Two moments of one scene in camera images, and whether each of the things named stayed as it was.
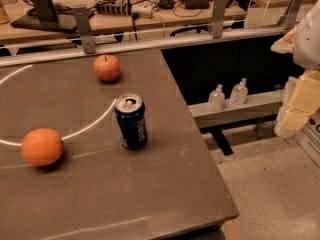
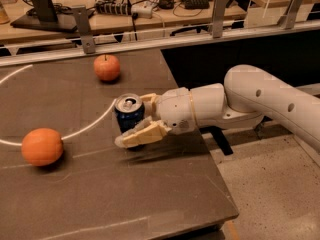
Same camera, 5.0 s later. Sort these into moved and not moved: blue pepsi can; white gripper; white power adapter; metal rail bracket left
Moved: white gripper
Not moved: blue pepsi can; white power adapter; metal rail bracket left
